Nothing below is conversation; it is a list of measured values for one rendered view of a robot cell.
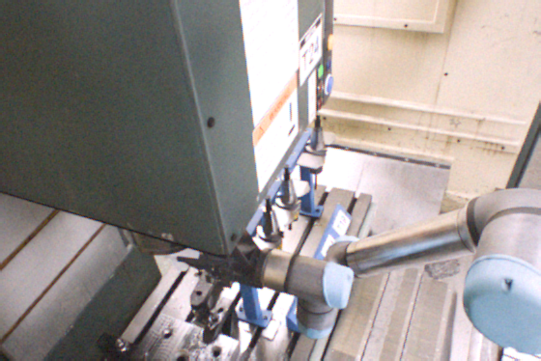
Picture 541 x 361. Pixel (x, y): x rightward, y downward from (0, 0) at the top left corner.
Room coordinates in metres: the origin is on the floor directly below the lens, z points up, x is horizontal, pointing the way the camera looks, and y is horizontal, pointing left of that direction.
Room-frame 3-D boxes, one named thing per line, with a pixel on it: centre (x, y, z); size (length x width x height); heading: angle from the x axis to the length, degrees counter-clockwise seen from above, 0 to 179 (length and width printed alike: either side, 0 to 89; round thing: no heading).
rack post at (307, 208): (1.11, -0.18, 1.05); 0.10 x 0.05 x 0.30; 60
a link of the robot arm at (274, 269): (0.53, -0.03, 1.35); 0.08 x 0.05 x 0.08; 154
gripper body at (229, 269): (0.56, 0.05, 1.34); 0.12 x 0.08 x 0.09; 64
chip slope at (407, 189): (1.18, -0.17, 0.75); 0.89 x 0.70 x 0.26; 60
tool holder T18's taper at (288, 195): (0.84, -0.09, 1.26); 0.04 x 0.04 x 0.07
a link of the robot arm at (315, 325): (0.51, -0.10, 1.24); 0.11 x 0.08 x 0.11; 144
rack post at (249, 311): (0.72, 0.04, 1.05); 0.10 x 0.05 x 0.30; 60
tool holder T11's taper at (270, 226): (0.74, -0.03, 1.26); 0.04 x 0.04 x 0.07
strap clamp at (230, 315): (0.66, 0.13, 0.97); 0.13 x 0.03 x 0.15; 150
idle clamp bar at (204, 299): (0.86, 0.15, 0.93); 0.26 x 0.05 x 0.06; 155
